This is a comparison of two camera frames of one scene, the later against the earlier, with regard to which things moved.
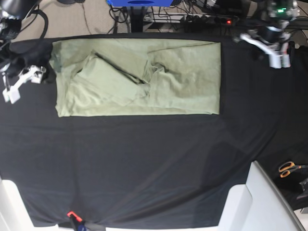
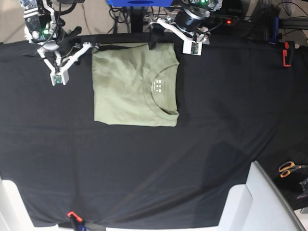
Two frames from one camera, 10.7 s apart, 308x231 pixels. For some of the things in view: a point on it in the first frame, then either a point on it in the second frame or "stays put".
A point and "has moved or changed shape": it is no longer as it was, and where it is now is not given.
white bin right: [258, 205] stays put
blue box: [139, 3] stays put
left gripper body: [278, 55] to [186, 22]
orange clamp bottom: [77, 222] stays put
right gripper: [33, 73] to [58, 53]
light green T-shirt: [96, 77] has moved or changed shape
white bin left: [14, 215] stays put
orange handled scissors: [286, 168] stays put
